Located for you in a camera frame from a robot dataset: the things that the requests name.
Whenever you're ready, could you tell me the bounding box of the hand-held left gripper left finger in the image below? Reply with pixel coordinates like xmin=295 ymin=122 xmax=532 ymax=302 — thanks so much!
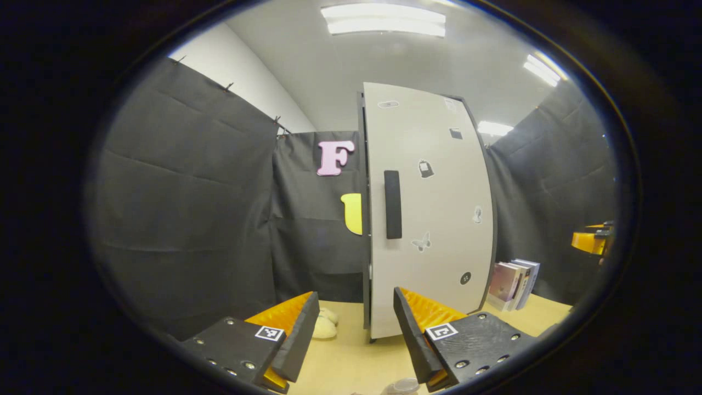
xmin=183 ymin=291 xmax=321 ymax=393

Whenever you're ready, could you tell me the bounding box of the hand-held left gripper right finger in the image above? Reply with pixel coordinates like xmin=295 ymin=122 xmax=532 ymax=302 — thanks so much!
xmin=393 ymin=287 xmax=538 ymax=393

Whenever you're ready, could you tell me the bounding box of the clear bottle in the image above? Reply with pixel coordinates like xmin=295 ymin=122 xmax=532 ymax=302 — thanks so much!
xmin=381 ymin=377 xmax=422 ymax=395

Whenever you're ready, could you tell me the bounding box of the black cabinet door handle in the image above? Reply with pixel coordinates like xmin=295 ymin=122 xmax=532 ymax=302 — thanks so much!
xmin=383 ymin=170 xmax=403 ymax=240

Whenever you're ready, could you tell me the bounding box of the light grey cabinet door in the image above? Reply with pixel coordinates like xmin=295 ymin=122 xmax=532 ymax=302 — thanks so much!
xmin=362 ymin=82 xmax=496 ymax=340

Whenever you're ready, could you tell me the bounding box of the large cream plush toy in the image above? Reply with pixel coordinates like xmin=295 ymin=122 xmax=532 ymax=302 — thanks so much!
xmin=312 ymin=315 xmax=338 ymax=339

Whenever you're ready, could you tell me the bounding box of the grey blue book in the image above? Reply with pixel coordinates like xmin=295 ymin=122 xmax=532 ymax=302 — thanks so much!
xmin=513 ymin=259 xmax=541 ymax=311

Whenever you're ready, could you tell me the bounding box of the white spine book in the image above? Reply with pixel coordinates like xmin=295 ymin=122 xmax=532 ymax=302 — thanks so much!
xmin=507 ymin=263 xmax=531 ymax=312

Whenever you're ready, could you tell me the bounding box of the ceiling light panel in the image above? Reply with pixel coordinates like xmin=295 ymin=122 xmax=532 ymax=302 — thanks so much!
xmin=523 ymin=53 xmax=562 ymax=87
xmin=321 ymin=3 xmax=446 ymax=38
xmin=477 ymin=121 xmax=515 ymax=137

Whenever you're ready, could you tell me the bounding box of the black backdrop cloth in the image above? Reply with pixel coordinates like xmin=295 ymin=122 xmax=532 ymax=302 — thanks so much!
xmin=90 ymin=55 xmax=619 ymax=341

